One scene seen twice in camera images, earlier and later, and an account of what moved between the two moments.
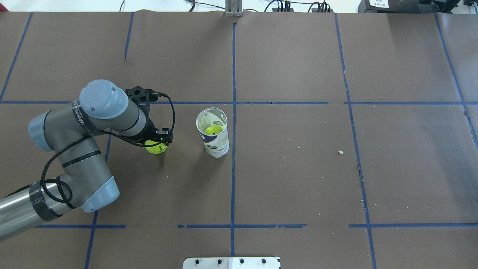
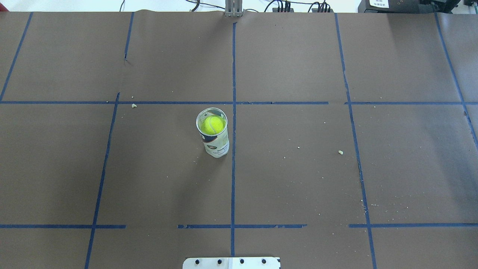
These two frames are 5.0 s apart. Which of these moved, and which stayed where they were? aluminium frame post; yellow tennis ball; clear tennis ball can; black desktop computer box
Moved: yellow tennis ball
Stayed: aluminium frame post; clear tennis ball can; black desktop computer box
